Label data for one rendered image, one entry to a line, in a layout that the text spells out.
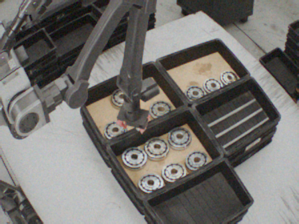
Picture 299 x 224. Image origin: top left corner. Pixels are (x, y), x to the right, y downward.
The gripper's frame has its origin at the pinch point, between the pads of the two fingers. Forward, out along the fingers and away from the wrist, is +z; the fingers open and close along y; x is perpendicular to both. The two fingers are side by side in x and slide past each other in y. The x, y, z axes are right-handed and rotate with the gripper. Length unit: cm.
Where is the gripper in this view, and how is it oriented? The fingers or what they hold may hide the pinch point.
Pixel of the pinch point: (133, 129)
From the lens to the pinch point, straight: 179.0
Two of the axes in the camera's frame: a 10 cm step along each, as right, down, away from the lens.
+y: -9.6, -2.3, 1.8
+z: 0.2, 5.8, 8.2
